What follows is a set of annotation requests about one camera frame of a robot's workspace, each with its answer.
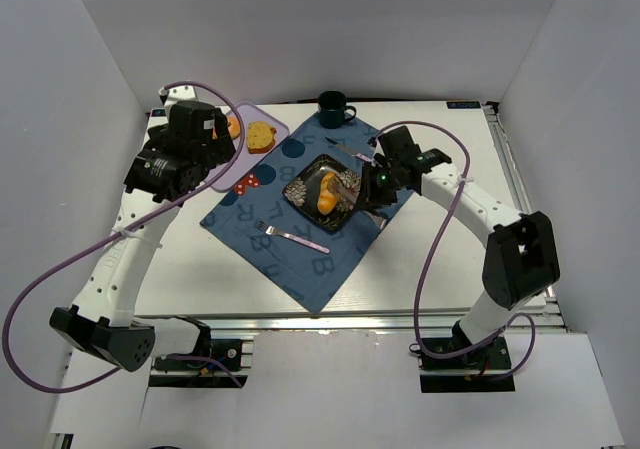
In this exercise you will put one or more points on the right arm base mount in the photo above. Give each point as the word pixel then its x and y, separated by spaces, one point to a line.
pixel 480 371

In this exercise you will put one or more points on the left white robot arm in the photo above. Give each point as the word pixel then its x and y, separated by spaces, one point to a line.
pixel 101 320

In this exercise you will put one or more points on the long bread roll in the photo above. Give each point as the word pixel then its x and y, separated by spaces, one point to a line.
pixel 327 199

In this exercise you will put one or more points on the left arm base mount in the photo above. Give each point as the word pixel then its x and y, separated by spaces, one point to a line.
pixel 185 355

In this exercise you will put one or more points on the pink handled knife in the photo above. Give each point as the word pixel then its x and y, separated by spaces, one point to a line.
pixel 347 150

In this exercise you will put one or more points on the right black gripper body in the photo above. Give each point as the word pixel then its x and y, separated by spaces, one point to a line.
pixel 370 189

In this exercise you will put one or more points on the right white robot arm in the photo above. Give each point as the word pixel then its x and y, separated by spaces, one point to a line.
pixel 520 260

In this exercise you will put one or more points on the pink handled fork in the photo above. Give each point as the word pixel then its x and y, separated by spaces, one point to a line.
pixel 271 230

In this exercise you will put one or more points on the glazed bagel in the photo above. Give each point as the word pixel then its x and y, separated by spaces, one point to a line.
pixel 233 128

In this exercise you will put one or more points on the blue letter placemat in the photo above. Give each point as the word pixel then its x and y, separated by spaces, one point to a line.
pixel 288 228

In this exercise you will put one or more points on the lavender tray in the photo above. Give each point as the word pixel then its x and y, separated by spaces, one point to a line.
pixel 246 162

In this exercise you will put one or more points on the dark green mug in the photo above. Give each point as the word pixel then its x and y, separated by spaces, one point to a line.
pixel 334 110

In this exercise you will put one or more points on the metal tongs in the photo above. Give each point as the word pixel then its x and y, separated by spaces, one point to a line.
pixel 357 203

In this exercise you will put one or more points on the right table label sticker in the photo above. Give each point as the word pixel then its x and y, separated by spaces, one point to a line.
pixel 463 105

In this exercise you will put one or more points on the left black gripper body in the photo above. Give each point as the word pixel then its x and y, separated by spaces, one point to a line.
pixel 220 145

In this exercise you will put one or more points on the toast slice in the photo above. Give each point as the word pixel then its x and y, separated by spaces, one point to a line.
pixel 261 137

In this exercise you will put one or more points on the black floral square plate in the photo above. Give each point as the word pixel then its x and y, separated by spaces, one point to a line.
pixel 303 192

